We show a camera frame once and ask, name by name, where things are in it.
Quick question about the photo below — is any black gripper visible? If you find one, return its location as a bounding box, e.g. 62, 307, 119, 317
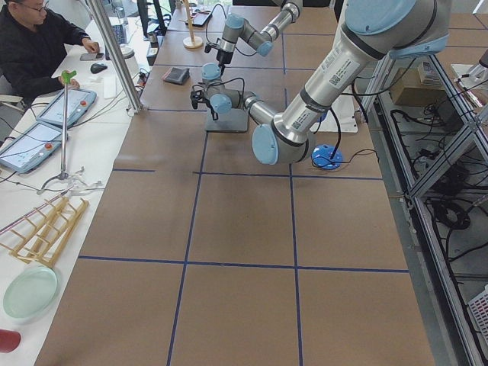
205, 98, 219, 121
217, 50, 233, 76

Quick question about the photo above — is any grey laptop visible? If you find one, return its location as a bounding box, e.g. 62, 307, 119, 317
204, 108, 249, 133

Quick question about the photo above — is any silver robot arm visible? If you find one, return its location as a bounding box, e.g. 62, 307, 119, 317
191, 0, 451, 165
213, 1, 303, 74

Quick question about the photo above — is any wooden stand with round base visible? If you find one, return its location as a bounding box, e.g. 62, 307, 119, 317
182, 0, 203, 50

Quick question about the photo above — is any blue desk lamp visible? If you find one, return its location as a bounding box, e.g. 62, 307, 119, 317
311, 108, 343, 171

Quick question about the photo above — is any black computer mouse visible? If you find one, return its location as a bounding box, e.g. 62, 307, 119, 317
90, 63, 108, 74

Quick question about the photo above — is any white pillar base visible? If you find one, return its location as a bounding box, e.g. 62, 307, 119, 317
311, 95, 358, 133

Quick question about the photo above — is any smartphone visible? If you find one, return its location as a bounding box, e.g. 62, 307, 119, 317
80, 53, 104, 62

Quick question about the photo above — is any upper teach pendant tablet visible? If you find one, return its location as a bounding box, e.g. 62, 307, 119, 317
36, 88, 97, 128

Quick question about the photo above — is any teach pendant tablet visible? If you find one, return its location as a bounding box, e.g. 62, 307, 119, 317
1, 122, 63, 174
36, 88, 97, 128

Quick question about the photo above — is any metal grabber tool green tip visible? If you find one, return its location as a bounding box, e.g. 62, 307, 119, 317
38, 70, 77, 194

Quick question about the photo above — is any lower teach pendant tablet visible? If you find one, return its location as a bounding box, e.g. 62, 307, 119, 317
1, 122, 63, 174

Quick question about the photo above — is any cardboard box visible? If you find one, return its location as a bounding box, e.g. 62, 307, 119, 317
390, 68, 445, 107

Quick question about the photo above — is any person in black jacket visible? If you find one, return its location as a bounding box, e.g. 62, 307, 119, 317
1, 1, 100, 101

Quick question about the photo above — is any wooden dish rack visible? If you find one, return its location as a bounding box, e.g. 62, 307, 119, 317
1, 195, 89, 268

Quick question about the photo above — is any green glass plate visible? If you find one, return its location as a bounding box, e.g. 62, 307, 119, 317
2, 266, 58, 320

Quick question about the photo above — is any red cup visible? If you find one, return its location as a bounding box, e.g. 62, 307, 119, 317
0, 329, 21, 353

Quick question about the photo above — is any white plastic basket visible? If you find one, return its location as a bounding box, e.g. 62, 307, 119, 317
468, 286, 488, 342

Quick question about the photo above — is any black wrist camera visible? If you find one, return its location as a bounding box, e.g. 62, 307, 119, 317
204, 41, 220, 53
190, 90, 205, 110

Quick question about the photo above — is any aluminium frame post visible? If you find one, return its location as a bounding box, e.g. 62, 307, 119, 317
87, 0, 143, 116

